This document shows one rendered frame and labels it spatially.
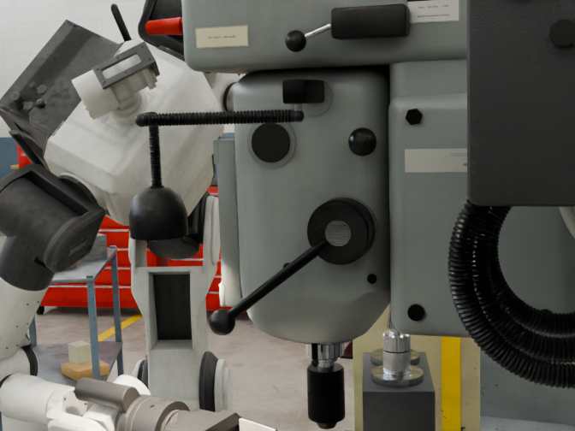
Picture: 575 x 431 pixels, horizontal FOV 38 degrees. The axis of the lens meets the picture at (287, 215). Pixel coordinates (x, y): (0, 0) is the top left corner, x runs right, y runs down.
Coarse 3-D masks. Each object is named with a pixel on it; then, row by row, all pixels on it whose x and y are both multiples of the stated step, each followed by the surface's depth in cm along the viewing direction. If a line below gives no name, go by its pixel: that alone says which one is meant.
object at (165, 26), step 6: (174, 18) 114; (180, 18) 114; (150, 24) 115; (156, 24) 114; (162, 24) 114; (168, 24) 114; (174, 24) 113; (180, 24) 113; (150, 30) 115; (156, 30) 114; (162, 30) 114; (168, 30) 114; (174, 30) 114; (180, 30) 114
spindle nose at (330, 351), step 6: (306, 348) 104; (318, 348) 102; (324, 348) 102; (330, 348) 102; (336, 348) 103; (342, 348) 104; (306, 354) 104; (318, 354) 102; (324, 354) 102; (330, 354) 102; (336, 354) 103; (342, 354) 104
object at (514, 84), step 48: (480, 0) 58; (528, 0) 58; (480, 48) 59; (528, 48) 58; (480, 96) 59; (528, 96) 58; (480, 144) 60; (528, 144) 59; (480, 192) 60; (528, 192) 59
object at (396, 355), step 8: (384, 344) 143; (392, 344) 141; (400, 344) 141; (408, 344) 142; (384, 352) 143; (392, 352) 142; (400, 352) 142; (408, 352) 142; (384, 360) 143; (392, 360) 142; (400, 360) 142; (408, 360) 143; (384, 368) 143; (392, 368) 142; (400, 368) 142; (408, 368) 143
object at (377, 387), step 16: (368, 352) 160; (416, 352) 155; (368, 368) 151; (416, 368) 146; (368, 384) 142; (384, 384) 141; (400, 384) 140; (416, 384) 141; (432, 384) 142; (368, 400) 139; (384, 400) 139; (400, 400) 139; (416, 400) 138; (432, 400) 138; (368, 416) 140; (384, 416) 139; (400, 416) 139; (416, 416) 139; (432, 416) 139
